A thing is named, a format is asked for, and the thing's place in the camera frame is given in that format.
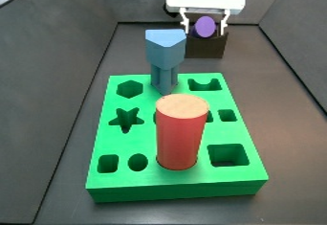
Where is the black curved cradle stand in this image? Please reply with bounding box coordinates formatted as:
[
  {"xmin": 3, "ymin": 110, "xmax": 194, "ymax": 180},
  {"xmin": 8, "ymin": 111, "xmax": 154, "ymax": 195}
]
[{"xmin": 186, "ymin": 34, "xmax": 228, "ymax": 58}]

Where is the red cylinder block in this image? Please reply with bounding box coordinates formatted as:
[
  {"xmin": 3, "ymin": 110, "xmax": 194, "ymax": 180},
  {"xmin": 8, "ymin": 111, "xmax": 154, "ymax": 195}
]
[{"xmin": 156, "ymin": 94, "xmax": 210, "ymax": 170}]

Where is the blue pentagon block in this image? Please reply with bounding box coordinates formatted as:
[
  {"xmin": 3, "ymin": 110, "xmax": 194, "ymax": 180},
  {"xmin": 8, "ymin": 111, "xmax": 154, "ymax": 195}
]
[{"xmin": 146, "ymin": 29, "xmax": 187, "ymax": 95}]

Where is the purple cylinder block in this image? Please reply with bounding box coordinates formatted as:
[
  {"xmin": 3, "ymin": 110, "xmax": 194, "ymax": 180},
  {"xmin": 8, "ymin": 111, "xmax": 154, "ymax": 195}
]
[{"xmin": 191, "ymin": 16, "xmax": 216, "ymax": 38}]

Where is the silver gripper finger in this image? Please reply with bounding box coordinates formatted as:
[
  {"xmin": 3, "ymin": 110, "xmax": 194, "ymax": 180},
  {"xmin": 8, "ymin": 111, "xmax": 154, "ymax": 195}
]
[
  {"xmin": 220, "ymin": 10, "xmax": 230, "ymax": 35},
  {"xmin": 179, "ymin": 8, "xmax": 190, "ymax": 34}
]

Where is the green shape sorter board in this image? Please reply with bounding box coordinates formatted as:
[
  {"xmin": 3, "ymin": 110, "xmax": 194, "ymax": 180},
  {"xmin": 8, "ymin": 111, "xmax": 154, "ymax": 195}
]
[{"xmin": 86, "ymin": 73, "xmax": 268, "ymax": 203}]

